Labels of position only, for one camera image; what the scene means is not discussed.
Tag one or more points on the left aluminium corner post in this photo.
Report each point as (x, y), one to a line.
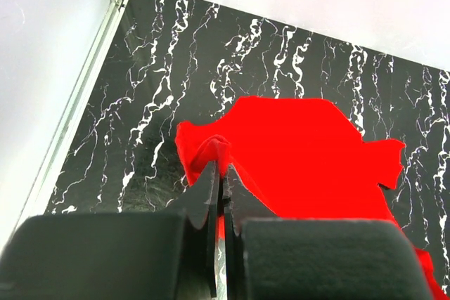
(51, 54)

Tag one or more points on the red t-shirt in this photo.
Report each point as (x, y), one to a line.
(317, 222)

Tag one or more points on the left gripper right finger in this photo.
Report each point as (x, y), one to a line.
(234, 194)

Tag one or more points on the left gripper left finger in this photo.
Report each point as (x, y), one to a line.
(203, 215)

